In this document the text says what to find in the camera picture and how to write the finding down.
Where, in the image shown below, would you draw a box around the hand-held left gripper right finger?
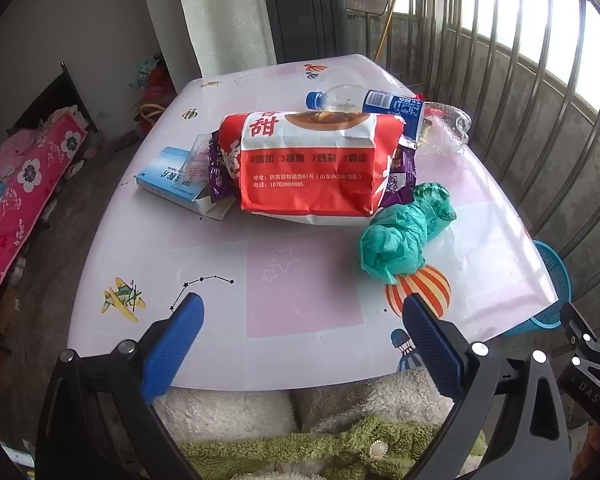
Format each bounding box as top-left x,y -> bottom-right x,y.
401,292 -> 578,480

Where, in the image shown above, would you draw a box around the crumpled green plastic bag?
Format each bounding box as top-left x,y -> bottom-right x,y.
359,182 -> 458,286

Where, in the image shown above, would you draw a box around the yellow pole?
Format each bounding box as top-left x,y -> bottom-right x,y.
372,0 -> 406,63

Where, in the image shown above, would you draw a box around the blue mesh wastebasket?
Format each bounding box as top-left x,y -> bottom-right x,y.
502,240 -> 573,336

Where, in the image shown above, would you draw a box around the black bed headboard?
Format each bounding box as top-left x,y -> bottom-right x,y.
5,62 -> 101,136

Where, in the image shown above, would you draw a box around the pile of colourful clothes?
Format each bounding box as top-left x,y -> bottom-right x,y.
132,55 -> 176,133

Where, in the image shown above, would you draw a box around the clear bottle with blue label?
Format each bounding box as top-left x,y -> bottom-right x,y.
306,69 -> 473,156

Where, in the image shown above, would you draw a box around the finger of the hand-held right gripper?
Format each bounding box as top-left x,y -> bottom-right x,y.
559,300 -> 600,368

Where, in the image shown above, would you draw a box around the green fluffy garment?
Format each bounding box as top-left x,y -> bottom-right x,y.
177,420 -> 486,480

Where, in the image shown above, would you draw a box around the white patterned curtain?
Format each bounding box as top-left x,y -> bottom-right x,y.
172,0 -> 278,81

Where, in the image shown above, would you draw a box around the red and white paper bag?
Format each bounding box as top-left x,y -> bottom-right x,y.
215,110 -> 406,218

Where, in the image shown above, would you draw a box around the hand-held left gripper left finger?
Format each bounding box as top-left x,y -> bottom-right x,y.
35,292 -> 206,480

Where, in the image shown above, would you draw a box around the pink printed tablecloth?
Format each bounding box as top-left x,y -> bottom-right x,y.
67,54 -> 561,391

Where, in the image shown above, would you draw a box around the pink floral blanket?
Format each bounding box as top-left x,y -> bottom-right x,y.
0,112 -> 88,306

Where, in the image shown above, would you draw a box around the person's right hand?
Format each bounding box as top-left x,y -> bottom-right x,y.
572,425 -> 600,480

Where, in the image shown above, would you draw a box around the light blue medicine box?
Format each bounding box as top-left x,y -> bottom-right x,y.
136,146 -> 231,220

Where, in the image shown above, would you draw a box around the white fleece trousers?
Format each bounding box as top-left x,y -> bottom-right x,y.
152,367 -> 461,436

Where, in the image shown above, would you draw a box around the purple snack wrapper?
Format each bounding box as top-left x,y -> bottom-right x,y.
380,137 -> 418,208
207,130 -> 241,206

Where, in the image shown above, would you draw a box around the black cabinet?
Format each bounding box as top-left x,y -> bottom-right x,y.
261,0 -> 351,66

